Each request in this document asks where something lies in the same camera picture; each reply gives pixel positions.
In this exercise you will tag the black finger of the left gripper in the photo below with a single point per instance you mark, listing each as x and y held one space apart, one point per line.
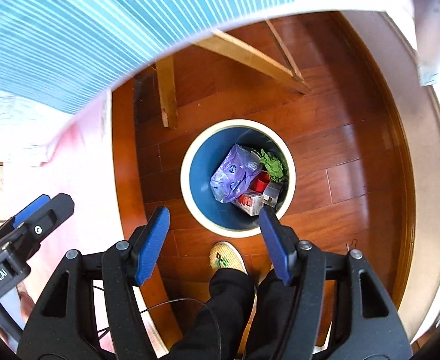
48 218
30 209

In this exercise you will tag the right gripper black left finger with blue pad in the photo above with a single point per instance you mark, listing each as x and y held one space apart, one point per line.
147 242

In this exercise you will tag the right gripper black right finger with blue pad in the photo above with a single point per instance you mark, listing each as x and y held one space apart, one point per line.
281 243

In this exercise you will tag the white small medicine box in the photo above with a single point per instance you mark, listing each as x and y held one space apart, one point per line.
271 194

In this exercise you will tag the pink white milk carton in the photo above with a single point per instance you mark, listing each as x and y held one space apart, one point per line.
250 202

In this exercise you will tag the green plastic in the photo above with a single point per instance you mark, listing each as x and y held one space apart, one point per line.
273 166

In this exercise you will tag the purple plastic wipes pack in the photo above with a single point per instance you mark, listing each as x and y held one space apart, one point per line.
235 173

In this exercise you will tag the red cloth pouch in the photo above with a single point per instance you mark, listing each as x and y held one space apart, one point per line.
260 182

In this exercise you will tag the blue round trash bin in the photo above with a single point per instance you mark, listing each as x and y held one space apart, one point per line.
204 156

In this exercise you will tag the pink bed sheet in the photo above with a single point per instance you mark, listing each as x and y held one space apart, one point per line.
95 162

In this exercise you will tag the yellow knitted slipper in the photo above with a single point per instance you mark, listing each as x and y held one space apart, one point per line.
225 255

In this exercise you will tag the black trouser leg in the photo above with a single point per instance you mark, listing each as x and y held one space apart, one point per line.
219 326

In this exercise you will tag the white teal patterned tablecloth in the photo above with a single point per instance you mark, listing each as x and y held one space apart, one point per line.
60 54

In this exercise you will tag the wooden table frame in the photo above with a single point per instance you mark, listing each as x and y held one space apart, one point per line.
243 56

